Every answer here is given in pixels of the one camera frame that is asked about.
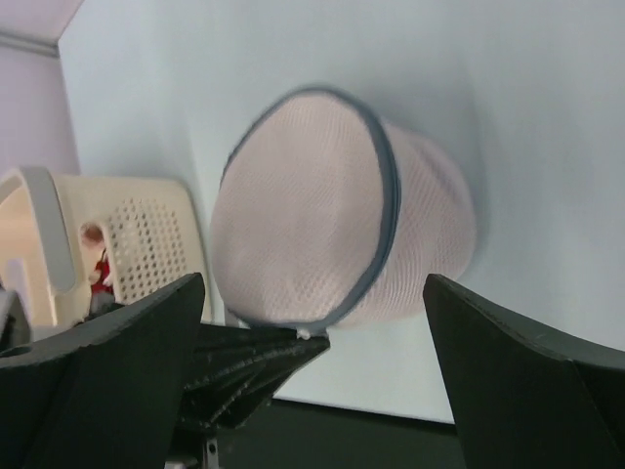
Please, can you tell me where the white mesh laundry bag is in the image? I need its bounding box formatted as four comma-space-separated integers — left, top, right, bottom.
210, 87, 478, 335

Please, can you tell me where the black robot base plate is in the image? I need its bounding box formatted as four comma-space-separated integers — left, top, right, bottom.
165, 398, 463, 469

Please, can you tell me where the red garment in basket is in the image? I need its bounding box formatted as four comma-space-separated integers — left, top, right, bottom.
90, 258, 114, 295

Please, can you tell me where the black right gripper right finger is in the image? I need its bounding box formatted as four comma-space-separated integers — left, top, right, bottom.
423, 275, 624, 468

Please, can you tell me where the cream perforated laundry basket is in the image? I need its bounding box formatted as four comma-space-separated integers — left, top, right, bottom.
1, 167, 207, 350

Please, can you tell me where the white garment in basket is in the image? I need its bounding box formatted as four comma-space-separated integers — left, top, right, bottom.
80, 223, 108, 283

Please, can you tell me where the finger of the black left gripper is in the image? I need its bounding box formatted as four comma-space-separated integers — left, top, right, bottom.
177, 323, 330, 430

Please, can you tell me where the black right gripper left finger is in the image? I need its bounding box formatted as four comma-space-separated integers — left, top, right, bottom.
1, 274, 205, 468

